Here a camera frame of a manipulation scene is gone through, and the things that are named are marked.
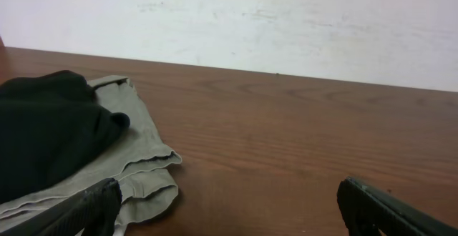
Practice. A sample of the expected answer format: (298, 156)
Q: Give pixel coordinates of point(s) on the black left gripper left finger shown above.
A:
(90, 212)

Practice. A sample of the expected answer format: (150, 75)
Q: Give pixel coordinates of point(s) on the grey-green folded garment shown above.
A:
(138, 161)

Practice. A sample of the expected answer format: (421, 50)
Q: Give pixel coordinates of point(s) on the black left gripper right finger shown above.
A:
(368, 211)

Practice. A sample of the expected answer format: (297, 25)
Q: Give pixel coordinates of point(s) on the black folded garment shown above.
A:
(51, 126)

